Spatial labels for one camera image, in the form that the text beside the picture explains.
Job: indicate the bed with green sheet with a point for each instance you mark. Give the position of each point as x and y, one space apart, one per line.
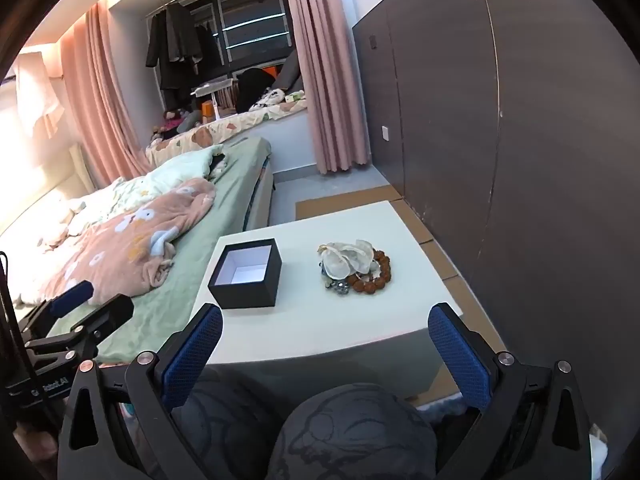
200 230

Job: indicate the printed window seat cushion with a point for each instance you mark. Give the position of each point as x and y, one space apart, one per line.
225 127

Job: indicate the narrow pink curtain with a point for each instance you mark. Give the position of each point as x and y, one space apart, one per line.
325 85

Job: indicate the small white folding table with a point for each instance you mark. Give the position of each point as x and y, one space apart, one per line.
215 91

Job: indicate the black gift box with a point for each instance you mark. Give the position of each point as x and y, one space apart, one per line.
250 295

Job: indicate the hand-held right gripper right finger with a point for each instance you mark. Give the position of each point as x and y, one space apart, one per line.
460 360

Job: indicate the white wall socket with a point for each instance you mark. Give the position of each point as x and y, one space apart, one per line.
386 132

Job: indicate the person's right leg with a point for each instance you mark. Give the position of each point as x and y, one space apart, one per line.
355 435

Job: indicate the person's left leg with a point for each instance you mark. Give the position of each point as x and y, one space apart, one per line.
225 425

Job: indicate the wide pink curtain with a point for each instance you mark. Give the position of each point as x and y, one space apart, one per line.
95 110

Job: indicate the person's leg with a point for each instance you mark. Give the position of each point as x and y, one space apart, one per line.
225 425
355 435

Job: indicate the plush toys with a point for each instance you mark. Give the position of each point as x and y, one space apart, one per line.
172 122

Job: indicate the black bag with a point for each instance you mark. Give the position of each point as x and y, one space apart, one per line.
255 87

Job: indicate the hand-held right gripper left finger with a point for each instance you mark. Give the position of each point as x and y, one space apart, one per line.
192 357

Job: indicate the hanging pale cloth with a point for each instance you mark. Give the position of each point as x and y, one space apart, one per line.
40 95

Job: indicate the pink floral blanket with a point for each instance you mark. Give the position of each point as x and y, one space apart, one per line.
115 245

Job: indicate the grey hanging coat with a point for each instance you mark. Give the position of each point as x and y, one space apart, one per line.
180 45

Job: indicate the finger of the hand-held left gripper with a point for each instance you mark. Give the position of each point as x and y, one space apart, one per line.
107 314
74 297

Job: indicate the black hanging jacket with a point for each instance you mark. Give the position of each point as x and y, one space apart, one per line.
155 42

